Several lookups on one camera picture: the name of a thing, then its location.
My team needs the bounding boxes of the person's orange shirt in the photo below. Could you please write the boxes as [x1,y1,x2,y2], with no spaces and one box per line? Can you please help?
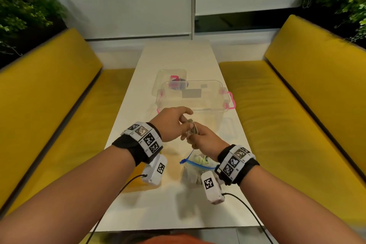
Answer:
[139,234,219,244]

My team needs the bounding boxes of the black wristband with marker blocks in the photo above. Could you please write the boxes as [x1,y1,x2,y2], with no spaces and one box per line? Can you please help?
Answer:
[112,121,164,167]
[214,144,260,186]

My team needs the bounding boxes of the clear zip bag blue slider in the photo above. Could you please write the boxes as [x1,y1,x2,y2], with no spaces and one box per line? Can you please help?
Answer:
[179,149,221,188]

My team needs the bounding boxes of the small clear plastic packet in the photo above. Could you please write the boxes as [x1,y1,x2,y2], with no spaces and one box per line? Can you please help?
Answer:
[183,119,199,142]

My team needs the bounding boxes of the person's right hand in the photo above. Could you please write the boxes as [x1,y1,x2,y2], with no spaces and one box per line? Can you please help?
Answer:
[181,123,230,164]

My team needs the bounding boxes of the yellow bench seat cushion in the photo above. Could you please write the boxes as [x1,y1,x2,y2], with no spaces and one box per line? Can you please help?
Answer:
[219,60,366,227]
[4,68,136,217]

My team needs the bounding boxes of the yellow bench backrest cushion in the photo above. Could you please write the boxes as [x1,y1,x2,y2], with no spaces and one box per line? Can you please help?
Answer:
[264,14,366,188]
[0,27,103,210]

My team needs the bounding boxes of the person's left hand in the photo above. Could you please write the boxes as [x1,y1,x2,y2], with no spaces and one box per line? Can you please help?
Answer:
[149,106,194,143]

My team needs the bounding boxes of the clear storage box pink handles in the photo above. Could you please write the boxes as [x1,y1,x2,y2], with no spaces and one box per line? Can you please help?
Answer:
[156,80,237,136]

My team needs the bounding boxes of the person's right forearm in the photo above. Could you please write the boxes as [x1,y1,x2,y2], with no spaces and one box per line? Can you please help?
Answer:
[237,165,366,244]

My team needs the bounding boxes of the black cable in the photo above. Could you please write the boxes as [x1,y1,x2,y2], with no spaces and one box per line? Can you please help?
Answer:
[85,174,148,244]
[221,193,275,244]

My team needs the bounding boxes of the clear plastic box lid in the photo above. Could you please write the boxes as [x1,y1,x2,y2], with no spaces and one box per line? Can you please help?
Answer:
[151,68,188,97]

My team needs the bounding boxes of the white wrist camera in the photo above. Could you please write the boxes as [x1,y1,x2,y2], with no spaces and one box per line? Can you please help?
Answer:
[200,171,226,205]
[141,154,168,186]

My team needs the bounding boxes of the green fern plant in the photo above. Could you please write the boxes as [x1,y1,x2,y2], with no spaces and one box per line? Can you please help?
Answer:
[0,0,70,68]

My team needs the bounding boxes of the pink and blue small item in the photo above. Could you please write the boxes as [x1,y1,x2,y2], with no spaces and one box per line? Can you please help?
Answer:
[168,75,190,90]

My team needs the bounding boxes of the person's left forearm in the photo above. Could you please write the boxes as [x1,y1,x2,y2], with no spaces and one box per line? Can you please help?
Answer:
[0,145,138,244]

